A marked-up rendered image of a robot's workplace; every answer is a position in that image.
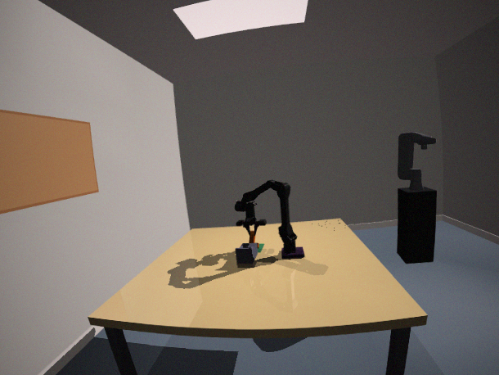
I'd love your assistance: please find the orange l-shaped part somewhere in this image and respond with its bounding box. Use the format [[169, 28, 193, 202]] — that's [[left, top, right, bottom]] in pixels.
[[249, 231, 259, 248]]

